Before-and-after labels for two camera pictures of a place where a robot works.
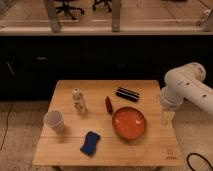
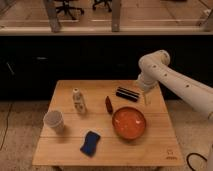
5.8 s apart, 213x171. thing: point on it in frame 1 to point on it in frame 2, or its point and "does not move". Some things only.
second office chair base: x=105 y=2 does not move
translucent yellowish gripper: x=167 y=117 to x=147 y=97
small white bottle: x=79 y=101 does not move
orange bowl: x=128 y=123 does not move
